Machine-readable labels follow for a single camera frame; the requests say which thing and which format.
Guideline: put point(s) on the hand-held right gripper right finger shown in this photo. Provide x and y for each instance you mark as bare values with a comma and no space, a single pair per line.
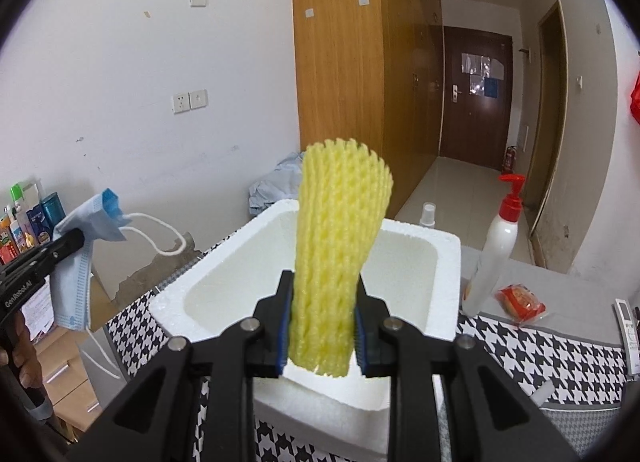
359,337

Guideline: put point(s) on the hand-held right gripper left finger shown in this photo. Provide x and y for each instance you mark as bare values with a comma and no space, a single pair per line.
285,324

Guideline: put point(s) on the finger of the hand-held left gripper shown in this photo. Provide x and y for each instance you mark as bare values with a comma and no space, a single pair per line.
52,248

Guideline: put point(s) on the blue face mask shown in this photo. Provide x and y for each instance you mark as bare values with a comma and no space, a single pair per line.
75,267

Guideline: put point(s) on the white foam box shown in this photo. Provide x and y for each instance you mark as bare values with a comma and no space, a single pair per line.
430,292

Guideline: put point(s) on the yellow foam fruit net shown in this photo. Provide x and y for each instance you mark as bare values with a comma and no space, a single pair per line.
332,242

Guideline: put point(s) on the person's left hand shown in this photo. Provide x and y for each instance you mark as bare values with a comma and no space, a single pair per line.
22,349

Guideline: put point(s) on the white paper sheet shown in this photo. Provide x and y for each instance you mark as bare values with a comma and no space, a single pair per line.
37,309

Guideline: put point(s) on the row of toiletry bottles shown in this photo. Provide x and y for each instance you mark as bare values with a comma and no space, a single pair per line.
30,222

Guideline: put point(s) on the wooden drawer cabinet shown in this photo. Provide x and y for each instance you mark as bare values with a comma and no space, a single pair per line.
65,372

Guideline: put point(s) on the small clear plastic cup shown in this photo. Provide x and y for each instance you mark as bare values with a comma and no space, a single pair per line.
428,214

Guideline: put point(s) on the light blue crumpled cloth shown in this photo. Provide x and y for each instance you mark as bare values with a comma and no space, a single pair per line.
275,182

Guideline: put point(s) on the white pump bottle red cap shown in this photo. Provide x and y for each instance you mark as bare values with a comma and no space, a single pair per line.
492,252

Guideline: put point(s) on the red snack packet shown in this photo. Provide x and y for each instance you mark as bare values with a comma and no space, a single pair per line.
520,303

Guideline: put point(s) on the houndstooth tablecloth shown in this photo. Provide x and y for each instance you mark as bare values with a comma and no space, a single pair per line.
525,352

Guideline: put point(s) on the white plastic tube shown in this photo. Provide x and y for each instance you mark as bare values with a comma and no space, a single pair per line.
542,394

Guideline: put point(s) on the red fire extinguisher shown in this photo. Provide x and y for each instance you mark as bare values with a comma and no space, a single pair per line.
509,158

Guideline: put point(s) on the dark brown entrance door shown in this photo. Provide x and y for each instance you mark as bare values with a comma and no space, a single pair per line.
475,102

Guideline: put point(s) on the wooden wardrobe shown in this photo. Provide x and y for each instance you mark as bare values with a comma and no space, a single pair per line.
345,67

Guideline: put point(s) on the white remote control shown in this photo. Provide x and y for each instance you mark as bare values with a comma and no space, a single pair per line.
629,337

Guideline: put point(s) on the blue notice on door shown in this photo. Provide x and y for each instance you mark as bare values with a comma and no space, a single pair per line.
492,87

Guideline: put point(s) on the clear sheet on door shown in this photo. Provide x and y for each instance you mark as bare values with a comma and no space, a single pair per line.
475,65

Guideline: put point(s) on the red plastic bag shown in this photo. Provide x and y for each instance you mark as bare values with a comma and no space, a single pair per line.
636,97

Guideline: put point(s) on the white wall socket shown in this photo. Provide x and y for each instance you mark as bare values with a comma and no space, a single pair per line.
181,102

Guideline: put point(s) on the white wall switch plate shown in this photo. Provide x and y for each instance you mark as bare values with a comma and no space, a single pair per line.
198,99

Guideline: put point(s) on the wooden side door frame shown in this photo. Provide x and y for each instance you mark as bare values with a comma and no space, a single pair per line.
550,142

